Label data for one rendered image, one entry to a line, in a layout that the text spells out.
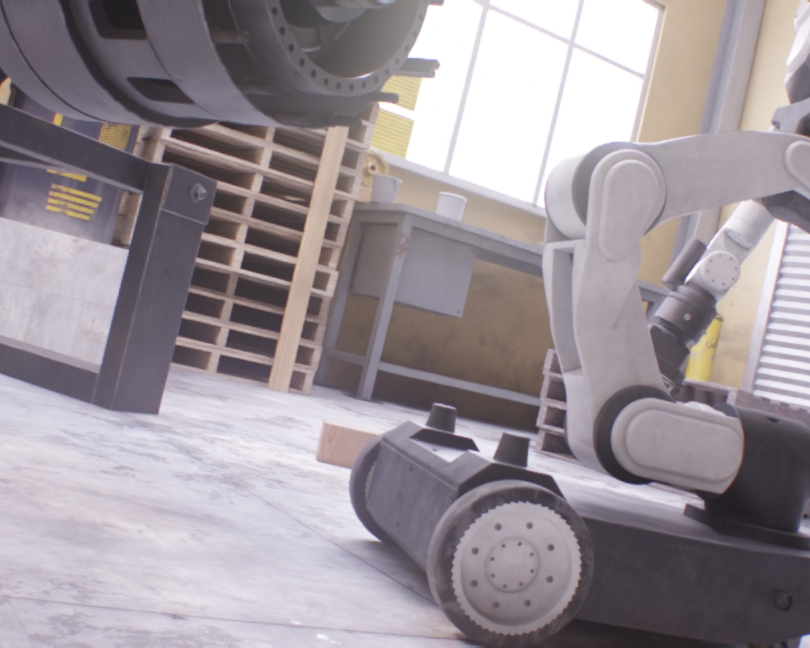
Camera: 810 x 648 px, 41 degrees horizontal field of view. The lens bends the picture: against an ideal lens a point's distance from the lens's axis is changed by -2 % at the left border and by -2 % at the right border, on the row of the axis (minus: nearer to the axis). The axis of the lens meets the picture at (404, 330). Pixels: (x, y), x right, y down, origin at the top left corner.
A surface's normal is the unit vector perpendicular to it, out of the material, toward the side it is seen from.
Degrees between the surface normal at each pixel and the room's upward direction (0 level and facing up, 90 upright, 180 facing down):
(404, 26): 75
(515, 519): 90
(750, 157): 103
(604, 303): 115
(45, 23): 134
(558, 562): 90
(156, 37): 140
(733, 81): 90
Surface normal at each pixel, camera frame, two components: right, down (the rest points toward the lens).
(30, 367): -0.44, -0.12
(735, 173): -0.18, 0.18
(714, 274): -0.06, -0.09
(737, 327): -0.83, -0.21
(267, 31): -0.50, 0.70
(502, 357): 0.50, 0.11
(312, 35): 0.82, 0.19
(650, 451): 0.22, 0.04
